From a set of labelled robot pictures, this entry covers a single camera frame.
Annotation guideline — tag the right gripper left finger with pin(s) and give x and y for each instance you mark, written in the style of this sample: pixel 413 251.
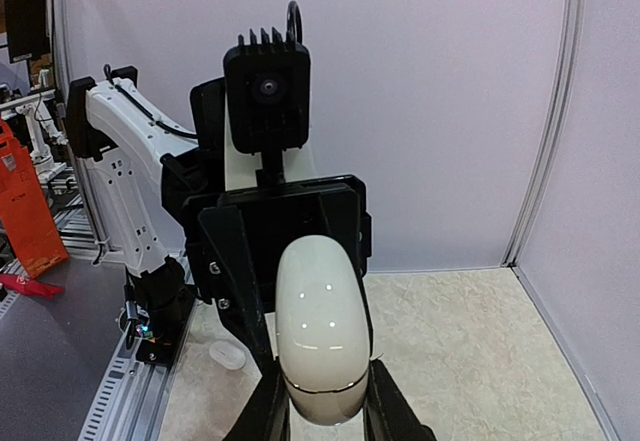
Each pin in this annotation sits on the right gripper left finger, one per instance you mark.
pixel 266 415

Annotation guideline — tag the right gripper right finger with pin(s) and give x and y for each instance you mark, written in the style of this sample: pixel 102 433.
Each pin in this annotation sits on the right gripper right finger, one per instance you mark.
pixel 387 415

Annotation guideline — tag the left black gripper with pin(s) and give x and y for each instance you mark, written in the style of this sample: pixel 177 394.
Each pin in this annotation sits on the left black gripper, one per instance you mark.
pixel 235 240

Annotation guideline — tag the small white case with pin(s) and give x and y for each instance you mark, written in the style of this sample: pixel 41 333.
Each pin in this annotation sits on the small white case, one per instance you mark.
pixel 322 332

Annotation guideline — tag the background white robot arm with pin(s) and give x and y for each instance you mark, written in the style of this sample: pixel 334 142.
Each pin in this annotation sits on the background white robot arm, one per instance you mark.
pixel 39 122

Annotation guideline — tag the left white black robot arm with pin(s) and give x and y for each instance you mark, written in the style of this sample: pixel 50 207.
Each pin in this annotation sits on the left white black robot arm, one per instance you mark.
pixel 148 168

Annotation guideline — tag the white oval closed case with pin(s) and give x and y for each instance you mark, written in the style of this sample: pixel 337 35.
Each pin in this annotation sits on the white oval closed case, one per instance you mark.
pixel 227 354

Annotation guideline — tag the orange crate in background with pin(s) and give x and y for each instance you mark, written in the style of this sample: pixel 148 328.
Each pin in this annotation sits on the orange crate in background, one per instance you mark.
pixel 25 214

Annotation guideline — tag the aluminium front rail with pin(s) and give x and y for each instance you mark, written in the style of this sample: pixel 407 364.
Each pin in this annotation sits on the aluminium front rail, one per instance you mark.
pixel 149 394

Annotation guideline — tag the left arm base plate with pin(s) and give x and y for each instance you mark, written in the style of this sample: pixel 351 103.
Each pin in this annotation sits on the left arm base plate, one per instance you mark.
pixel 155 338

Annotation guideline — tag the white slotted cable duct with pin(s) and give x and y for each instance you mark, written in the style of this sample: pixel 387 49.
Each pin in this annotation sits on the white slotted cable duct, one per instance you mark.
pixel 103 417

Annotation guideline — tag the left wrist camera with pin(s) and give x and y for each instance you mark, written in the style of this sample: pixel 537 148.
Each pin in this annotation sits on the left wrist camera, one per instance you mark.
pixel 267 85

